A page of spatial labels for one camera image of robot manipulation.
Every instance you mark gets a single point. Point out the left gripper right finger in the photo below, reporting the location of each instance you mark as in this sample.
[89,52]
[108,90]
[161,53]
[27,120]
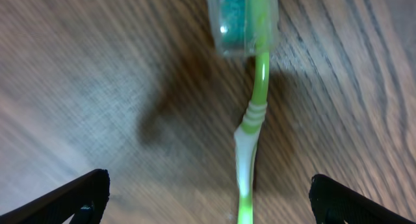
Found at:
[334,203]

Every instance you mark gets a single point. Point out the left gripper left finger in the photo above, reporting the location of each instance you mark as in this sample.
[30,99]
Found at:
[82,200]

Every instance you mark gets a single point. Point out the green white toothbrush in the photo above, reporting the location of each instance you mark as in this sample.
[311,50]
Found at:
[247,28]

